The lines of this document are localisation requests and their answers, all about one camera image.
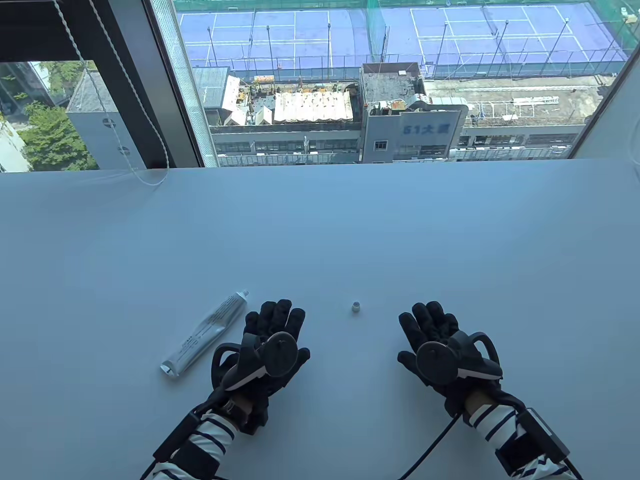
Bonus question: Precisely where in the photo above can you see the person's left hand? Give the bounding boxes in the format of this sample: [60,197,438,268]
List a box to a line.
[225,299,311,432]

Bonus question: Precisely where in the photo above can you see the person's right hand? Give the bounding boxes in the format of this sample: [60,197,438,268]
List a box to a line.
[398,301,503,419]

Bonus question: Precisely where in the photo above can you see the white toothpaste tube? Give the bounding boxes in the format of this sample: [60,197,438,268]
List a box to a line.
[160,290,250,377]

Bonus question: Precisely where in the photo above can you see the black box on right forearm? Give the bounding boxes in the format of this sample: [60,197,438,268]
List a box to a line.
[495,407,571,476]

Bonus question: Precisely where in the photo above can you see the person's left forearm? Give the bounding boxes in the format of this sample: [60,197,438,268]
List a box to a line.
[149,407,241,480]

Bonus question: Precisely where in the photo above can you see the person's right forearm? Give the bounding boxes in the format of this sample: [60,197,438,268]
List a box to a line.
[462,390,576,480]

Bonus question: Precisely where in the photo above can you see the black box on left forearm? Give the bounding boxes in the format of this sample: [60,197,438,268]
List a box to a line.
[152,411,202,463]

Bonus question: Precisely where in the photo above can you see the black grey right controller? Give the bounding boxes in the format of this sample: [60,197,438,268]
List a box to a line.
[416,330,503,382]

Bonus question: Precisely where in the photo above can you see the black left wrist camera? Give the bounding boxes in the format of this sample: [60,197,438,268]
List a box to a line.
[239,397,272,434]

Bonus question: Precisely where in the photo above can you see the black cable of right glove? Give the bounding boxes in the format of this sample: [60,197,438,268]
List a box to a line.
[397,412,461,480]

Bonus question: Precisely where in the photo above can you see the white blind cord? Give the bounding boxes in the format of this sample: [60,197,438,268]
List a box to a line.
[52,0,171,187]

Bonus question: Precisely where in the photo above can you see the dark window frame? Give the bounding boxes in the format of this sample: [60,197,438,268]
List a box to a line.
[0,0,207,169]

